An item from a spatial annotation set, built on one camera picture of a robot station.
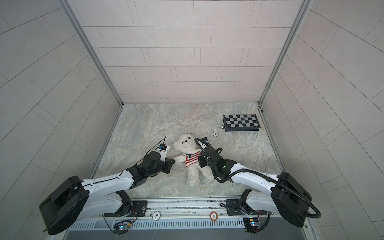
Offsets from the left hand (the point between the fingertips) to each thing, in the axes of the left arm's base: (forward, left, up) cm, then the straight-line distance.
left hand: (178, 160), depth 84 cm
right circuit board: (-29, -36, -3) cm, 46 cm away
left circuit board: (-30, +22, -1) cm, 38 cm away
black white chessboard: (+28, -40, -1) cm, 49 cm away
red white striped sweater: (0, -7, +3) cm, 8 cm away
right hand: (+3, -12, +3) cm, 12 cm away
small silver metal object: (+25, -26, -3) cm, 37 cm away
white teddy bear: (+7, -4, +7) cm, 11 cm away
